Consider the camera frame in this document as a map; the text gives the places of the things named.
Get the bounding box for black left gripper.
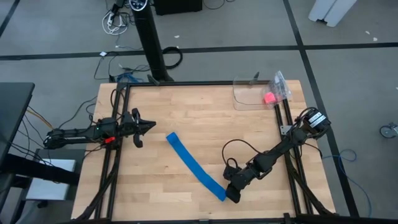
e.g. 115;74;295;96
119;108;157;149

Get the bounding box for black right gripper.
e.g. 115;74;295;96
223;166;251;203

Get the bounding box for blue bandage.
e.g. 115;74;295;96
165;131;228;202

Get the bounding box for clear plastic bag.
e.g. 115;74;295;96
267;70;293;103

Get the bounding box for pink bandage roll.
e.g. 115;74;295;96
263;92;277;105

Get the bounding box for black tower fan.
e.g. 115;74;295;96
129;0;175;84

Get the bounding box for clear plastic bin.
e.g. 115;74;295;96
232;76;282;112

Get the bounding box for black clamp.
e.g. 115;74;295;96
248;71;261;86

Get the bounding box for white box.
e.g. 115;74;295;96
26;158;77;202

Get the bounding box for black box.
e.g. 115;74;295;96
154;0;203;16

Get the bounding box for black desk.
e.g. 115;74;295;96
0;82;80;187

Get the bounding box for grey caster wheel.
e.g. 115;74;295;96
379;123;398;139

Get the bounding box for white floor-standing object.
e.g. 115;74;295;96
308;0;358;28

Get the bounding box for black aluminium table frame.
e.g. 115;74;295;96
71;80;336;224

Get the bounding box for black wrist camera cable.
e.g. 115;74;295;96
221;139;266;169
109;88;127;110

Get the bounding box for blue cable bundle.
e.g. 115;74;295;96
116;73;137;84

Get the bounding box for black floor cables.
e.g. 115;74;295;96
93;51;150;83

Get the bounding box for black coiled cable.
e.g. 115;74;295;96
162;46;183;70

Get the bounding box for yellow cable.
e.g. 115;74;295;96
26;107;53;130

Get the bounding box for white power strip with cable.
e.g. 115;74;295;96
101;11;129;35

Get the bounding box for blue floor cable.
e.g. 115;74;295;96
322;148;373;218

